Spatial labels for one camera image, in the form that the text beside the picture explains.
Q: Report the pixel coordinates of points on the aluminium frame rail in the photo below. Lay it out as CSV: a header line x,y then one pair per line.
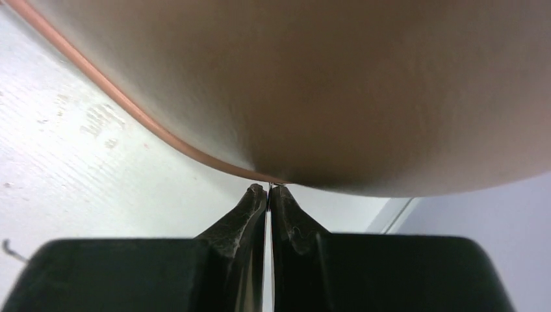
x,y
393,214

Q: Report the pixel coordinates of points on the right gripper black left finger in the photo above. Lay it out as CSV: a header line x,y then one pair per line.
x,y
221,269

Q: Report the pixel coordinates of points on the pink suitcase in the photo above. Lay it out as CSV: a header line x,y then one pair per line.
x,y
379,98

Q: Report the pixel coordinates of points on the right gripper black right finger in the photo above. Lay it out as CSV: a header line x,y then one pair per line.
x,y
317,270

